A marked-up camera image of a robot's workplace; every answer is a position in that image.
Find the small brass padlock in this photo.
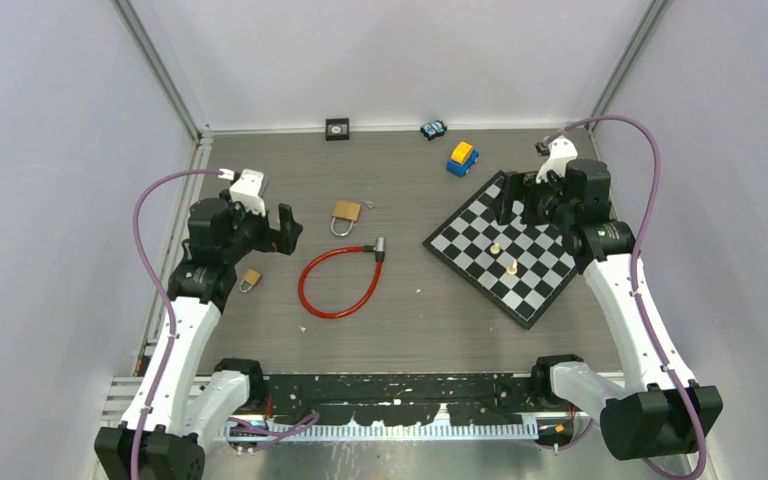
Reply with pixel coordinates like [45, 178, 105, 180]
[238, 269, 262, 293]

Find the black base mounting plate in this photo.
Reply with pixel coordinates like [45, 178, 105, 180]
[235, 373, 585, 427]

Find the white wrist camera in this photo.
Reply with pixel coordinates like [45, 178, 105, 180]
[535, 135, 578, 184]
[229, 169, 268, 217]

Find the large brass padlock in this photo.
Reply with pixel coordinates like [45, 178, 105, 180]
[330, 200, 362, 237]

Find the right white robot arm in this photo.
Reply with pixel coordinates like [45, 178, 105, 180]
[492, 159, 723, 460]

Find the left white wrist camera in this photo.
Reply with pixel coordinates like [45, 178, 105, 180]
[229, 169, 268, 217]

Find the small blue toy car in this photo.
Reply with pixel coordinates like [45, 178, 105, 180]
[419, 119, 448, 141]

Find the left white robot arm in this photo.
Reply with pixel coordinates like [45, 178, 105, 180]
[94, 192, 303, 479]

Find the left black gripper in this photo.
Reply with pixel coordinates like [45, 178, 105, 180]
[222, 191, 301, 264]

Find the red cable lock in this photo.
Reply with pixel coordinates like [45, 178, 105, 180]
[296, 237, 386, 320]

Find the yellow blue toy car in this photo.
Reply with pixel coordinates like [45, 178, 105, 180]
[446, 141, 480, 177]

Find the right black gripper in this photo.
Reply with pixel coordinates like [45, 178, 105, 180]
[489, 167, 577, 230]

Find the black white chessboard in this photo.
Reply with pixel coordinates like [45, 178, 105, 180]
[422, 171, 577, 329]

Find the black square box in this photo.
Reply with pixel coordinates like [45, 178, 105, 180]
[324, 118, 350, 141]

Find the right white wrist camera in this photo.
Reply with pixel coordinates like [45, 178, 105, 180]
[535, 135, 578, 184]

